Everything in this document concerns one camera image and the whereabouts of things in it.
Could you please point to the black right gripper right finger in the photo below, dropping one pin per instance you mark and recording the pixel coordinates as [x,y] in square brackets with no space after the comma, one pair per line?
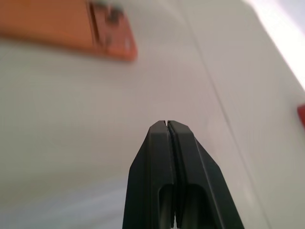
[202,181]

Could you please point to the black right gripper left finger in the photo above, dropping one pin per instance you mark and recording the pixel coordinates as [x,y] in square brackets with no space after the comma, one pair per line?
[150,171]

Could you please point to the red object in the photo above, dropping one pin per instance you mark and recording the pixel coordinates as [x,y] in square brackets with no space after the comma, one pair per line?
[301,116]

